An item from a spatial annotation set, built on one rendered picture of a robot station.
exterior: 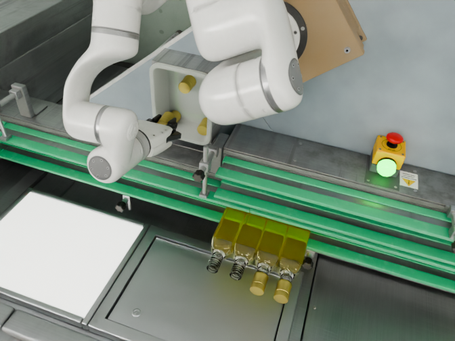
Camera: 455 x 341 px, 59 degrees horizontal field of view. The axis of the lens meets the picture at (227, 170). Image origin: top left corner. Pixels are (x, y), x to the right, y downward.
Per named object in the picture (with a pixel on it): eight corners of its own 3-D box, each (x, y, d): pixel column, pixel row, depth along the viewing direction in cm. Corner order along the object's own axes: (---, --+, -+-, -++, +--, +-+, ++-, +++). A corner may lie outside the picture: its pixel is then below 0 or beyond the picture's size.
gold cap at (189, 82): (184, 73, 110) (177, 80, 106) (196, 76, 109) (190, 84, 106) (184, 84, 112) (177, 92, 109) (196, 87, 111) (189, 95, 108)
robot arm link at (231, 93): (215, 52, 78) (182, 93, 66) (278, 30, 71) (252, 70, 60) (236, 95, 82) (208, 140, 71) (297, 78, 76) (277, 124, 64)
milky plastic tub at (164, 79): (166, 117, 124) (153, 133, 117) (162, 48, 109) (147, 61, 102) (220, 130, 120) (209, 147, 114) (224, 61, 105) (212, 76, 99)
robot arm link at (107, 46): (147, 37, 77) (137, 146, 81) (88, 30, 80) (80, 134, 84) (124, 30, 69) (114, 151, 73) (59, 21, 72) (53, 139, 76)
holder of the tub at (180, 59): (168, 130, 127) (157, 145, 122) (164, 47, 109) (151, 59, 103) (219, 143, 124) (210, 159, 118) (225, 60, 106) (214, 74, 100)
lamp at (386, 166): (374, 168, 103) (374, 176, 100) (380, 155, 100) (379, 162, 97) (393, 173, 102) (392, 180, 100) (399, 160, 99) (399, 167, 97)
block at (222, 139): (216, 157, 119) (208, 172, 114) (218, 131, 113) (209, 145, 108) (228, 160, 118) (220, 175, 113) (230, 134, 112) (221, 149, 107)
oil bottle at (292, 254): (291, 217, 115) (273, 278, 100) (295, 203, 111) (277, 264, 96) (311, 222, 114) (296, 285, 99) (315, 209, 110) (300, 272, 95)
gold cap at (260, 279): (253, 277, 98) (248, 293, 95) (254, 269, 96) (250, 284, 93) (267, 282, 97) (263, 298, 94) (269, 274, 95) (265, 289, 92)
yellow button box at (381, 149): (370, 154, 109) (367, 171, 104) (378, 131, 104) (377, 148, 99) (397, 160, 108) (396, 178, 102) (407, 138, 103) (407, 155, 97)
